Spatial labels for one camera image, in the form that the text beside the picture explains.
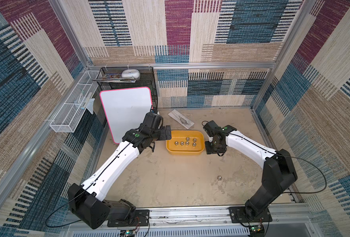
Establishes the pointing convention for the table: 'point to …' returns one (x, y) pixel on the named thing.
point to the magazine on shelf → (115, 77)
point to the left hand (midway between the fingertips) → (162, 129)
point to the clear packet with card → (180, 118)
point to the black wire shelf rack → (146, 79)
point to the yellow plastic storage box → (180, 136)
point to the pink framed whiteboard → (125, 108)
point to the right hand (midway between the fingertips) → (209, 149)
